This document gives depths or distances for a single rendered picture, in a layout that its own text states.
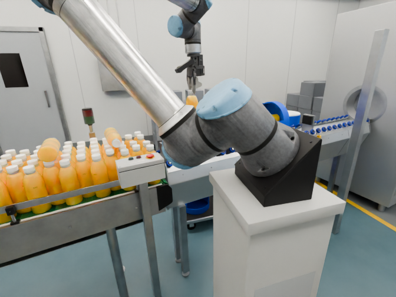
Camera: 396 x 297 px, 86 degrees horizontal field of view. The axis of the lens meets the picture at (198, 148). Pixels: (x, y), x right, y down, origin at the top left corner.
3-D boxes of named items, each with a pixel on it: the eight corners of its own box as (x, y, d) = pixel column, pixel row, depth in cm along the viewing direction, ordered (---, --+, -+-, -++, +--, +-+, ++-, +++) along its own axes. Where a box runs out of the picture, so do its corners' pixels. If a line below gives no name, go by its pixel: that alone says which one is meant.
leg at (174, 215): (183, 261, 175) (179, 195, 154) (177, 264, 173) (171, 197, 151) (180, 256, 180) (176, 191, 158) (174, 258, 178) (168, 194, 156)
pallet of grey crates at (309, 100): (353, 144, 429) (368, 82, 388) (321, 148, 409) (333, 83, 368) (309, 129, 538) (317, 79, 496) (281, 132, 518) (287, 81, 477)
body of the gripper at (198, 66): (205, 76, 121) (204, 53, 117) (191, 77, 117) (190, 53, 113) (198, 76, 127) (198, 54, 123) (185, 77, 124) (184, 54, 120)
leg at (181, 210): (190, 274, 163) (187, 205, 142) (183, 277, 161) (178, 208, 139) (187, 269, 168) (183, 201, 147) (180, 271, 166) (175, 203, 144)
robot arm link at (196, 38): (178, 17, 110) (188, 21, 118) (180, 45, 114) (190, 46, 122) (194, 15, 106) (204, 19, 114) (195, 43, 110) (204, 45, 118)
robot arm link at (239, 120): (277, 137, 55) (234, 89, 48) (226, 162, 65) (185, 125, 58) (273, 105, 66) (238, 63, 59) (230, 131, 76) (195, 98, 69)
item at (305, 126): (312, 132, 188) (315, 115, 183) (309, 133, 187) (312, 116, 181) (303, 130, 197) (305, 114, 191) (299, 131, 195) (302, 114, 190)
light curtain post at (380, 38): (338, 232, 201) (389, 29, 143) (335, 234, 199) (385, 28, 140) (332, 228, 206) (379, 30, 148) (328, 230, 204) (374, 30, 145)
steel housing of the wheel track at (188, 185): (365, 151, 224) (373, 119, 212) (171, 215, 133) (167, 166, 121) (337, 144, 248) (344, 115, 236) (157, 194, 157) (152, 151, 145)
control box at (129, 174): (165, 178, 100) (164, 158, 97) (121, 189, 92) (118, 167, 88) (159, 170, 109) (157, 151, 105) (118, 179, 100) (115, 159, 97)
